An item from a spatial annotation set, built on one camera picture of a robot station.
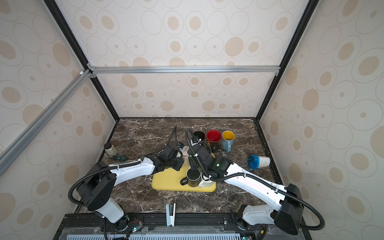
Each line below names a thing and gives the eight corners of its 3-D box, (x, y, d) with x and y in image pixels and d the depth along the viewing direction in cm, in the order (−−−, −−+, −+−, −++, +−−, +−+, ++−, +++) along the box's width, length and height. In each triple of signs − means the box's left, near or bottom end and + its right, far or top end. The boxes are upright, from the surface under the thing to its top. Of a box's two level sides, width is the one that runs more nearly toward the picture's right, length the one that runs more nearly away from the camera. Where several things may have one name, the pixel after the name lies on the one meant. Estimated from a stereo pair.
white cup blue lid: (249, 170, 94) (254, 163, 87) (247, 159, 99) (251, 152, 92) (268, 170, 94) (274, 163, 87) (265, 159, 99) (270, 152, 92)
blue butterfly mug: (221, 154, 101) (223, 144, 92) (219, 140, 109) (221, 130, 100) (233, 154, 101) (237, 144, 92) (230, 140, 109) (233, 130, 100)
